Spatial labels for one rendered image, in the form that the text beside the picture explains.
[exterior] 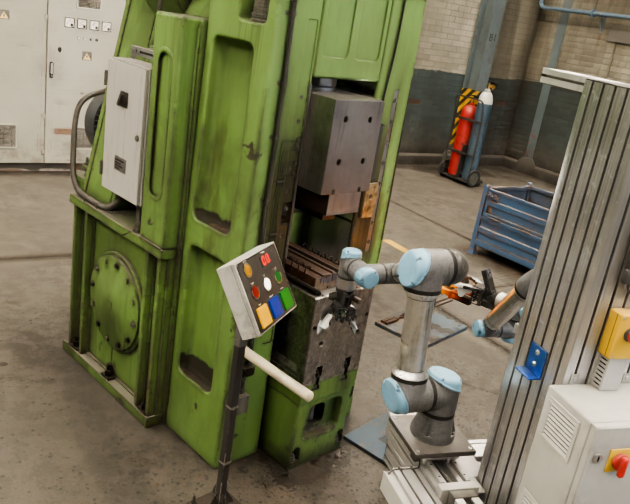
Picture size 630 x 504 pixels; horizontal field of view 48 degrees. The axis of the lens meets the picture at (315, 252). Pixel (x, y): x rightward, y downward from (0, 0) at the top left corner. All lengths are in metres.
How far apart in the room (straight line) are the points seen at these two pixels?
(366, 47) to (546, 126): 9.12
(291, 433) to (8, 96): 5.36
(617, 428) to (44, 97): 6.85
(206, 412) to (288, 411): 0.38
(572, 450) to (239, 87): 1.90
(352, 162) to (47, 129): 5.36
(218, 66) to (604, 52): 9.07
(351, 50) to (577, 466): 1.89
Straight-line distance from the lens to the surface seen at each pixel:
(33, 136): 7.99
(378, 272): 2.51
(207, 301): 3.31
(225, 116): 3.09
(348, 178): 3.04
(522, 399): 2.24
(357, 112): 2.98
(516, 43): 12.28
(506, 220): 7.03
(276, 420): 3.48
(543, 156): 12.14
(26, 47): 7.83
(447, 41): 11.24
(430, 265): 2.12
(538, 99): 12.29
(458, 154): 10.58
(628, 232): 1.99
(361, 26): 3.13
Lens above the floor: 2.10
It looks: 19 degrees down
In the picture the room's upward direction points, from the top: 9 degrees clockwise
